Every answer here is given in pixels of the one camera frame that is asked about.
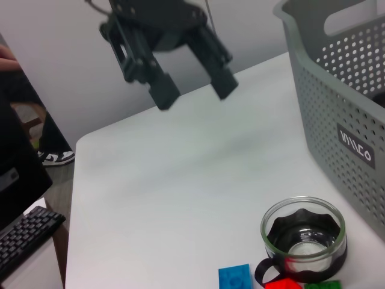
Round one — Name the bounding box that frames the black white sneaker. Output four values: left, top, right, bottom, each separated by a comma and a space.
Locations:
37, 150, 76, 166

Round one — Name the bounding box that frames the brown wooden stool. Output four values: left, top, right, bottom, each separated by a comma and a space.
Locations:
10, 102, 46, 142

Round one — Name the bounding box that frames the bystander black trousers leg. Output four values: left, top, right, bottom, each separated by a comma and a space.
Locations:
0, 69, 73, 154

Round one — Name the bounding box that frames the grey perforated plastic storage bin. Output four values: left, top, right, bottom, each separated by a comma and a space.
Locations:
273, 0, 385, 232

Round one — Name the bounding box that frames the black computer keyboard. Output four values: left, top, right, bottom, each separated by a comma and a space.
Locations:
0, 205, 66, 273

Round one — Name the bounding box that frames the bystander bare forearm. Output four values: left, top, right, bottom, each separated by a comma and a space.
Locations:
0, 43, 19, 72

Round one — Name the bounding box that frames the bright red long brick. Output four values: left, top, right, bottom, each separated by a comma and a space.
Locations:
264, 277, 304, 289

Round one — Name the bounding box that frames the blue square toy brick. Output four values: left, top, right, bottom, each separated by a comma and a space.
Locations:
218, 263, 252, 289

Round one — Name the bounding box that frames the white office desk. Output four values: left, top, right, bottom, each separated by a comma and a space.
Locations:
0, 197, 72, 289

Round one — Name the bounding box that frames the green toy brick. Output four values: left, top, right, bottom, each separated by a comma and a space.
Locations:
303, 279, 343, 289

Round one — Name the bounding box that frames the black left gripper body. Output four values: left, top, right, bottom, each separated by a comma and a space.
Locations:
108, 0, 211, 52

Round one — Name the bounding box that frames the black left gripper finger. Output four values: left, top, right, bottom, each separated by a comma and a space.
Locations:
99, 14, 181, 111
186, 25, 240, 101

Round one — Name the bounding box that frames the black computer monitor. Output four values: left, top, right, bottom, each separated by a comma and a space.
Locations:
0, 87, 54, 229

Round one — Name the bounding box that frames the glass jar left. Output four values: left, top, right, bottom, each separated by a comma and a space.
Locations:
254, 196, 348, 285

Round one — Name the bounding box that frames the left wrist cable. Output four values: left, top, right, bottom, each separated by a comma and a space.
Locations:
85, 0, 112, 15

